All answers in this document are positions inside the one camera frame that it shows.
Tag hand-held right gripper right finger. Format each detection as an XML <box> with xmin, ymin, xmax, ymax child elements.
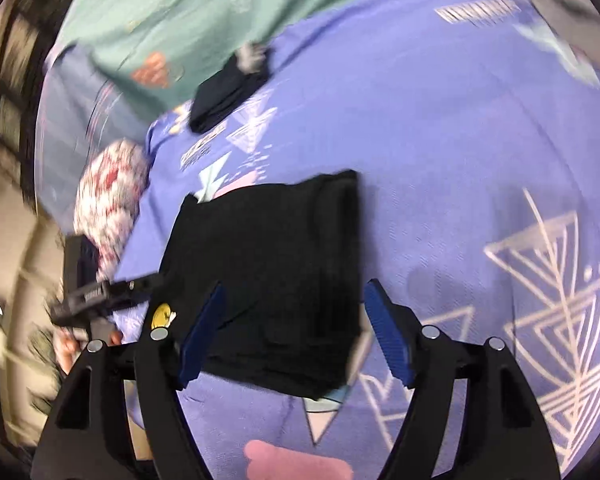
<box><xmin>364</xmin><ymin>279</ymin><xmax>563</xmax><ymax>480</ymax></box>

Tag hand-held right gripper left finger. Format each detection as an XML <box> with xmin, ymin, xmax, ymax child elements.
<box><xmin>30</xmin><ymin>282</ymin><xmax>227</xmax><ymax>480</ymax></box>

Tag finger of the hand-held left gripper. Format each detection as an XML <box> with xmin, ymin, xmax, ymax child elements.
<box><xmin>100</xmin><ymin>272</ymin><xmax>167</xmax><ymax>308</ymax></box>

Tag black pants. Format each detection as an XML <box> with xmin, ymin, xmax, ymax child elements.
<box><xmin>157</xmin><ymin>169</ymin><xmax>363</xmax><ymax>401</ymax></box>

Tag person's left hand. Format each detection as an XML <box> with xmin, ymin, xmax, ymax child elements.
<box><xmin>54</xmin><ymin>327</ymin><xmax>127</xmax><ymax>377</ymax></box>

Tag red floral pillow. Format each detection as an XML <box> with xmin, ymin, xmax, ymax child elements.
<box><xmin>74</xmin><ymin>139</ymin><xmax>151</xmax><ymax>283</ymax></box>

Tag blue-grey curtain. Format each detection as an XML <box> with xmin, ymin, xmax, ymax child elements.
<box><xmin>34</xmin><ymin>44</ymin><xmax>167</xmax><ymax>221</ymax></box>

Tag folded navy garment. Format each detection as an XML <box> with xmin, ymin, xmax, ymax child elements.
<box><xmin>187</xmin><ymin>44</ymin><xmax>277</xmax><ymax>134</ymax></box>

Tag purple printed bedsheet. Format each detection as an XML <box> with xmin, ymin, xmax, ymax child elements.
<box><xmin>112</xmin><ymin>0</ymin><xmax>600</xmax><ymax>480</ymax></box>

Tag teal heart printed blanket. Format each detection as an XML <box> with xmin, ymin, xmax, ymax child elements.
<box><xmin>59</xmin><ymin>0</ymin><xmax>451</xmax><ymax>107</ymax></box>

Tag dark window frame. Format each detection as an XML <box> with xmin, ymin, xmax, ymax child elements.
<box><xmin>0</xmin><ymin>0</ymin><xmax>68</xmax><ymax>203</ymax></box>

